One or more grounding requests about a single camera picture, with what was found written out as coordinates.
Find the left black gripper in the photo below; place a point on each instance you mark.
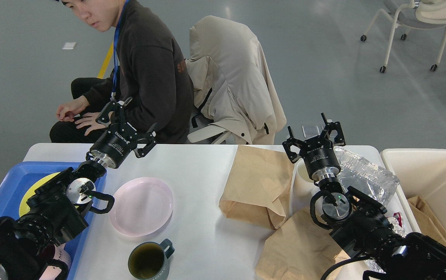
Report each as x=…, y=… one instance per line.
x=114, y=146

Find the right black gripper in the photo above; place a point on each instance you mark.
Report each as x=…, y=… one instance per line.
x=318, y=157

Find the pink plate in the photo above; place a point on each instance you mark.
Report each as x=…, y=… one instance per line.
x=142, y=206

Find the brown paper bag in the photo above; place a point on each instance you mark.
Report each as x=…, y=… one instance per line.
x=257, y=190
x=298, y=250

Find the teal mug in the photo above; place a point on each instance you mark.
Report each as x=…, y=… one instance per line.
x=149, y=260

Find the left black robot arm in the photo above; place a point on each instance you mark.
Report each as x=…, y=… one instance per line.
x=58, y=208

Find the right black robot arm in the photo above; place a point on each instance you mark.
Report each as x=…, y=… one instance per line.
x=357, y=222

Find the person's left hand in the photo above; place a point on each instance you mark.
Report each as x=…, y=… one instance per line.
x=88, y=122

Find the person's right hand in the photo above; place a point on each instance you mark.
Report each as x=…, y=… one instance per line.
x=66, y=112

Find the clear floor plate left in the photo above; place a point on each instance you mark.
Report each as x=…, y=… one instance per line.
x=311, y=131

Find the white paper cup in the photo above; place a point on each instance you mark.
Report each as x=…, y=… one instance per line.
x=302, y=184

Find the upper foil container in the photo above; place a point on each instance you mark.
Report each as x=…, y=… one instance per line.
x=375, y=181

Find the foil container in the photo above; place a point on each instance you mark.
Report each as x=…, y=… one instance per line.
x=375, y=181
x=372, y=265

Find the person in dark sweater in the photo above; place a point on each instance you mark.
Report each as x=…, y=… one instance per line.
x=151, y=70

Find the white office chair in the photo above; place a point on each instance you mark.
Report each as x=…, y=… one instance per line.
x=202, y=131

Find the beige coat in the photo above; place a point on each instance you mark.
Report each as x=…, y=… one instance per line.
x=232, y=83

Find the lower foil container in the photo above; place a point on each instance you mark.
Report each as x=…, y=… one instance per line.
x=372, y=265

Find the yellow plate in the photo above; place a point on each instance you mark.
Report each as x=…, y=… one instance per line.
x=23, y=206

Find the beige plastic bin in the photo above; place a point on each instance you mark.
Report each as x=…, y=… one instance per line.
x=422, y=172

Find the paper bag in bin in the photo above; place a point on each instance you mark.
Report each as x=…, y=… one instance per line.
x=426, y=219

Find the blue plastic tray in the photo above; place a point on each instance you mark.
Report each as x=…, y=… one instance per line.
x=14, y=186

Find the pink mug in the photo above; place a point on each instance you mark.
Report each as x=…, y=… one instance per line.
x=54, y=252

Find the far white chair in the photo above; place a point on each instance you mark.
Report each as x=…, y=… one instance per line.
x=413, y=15

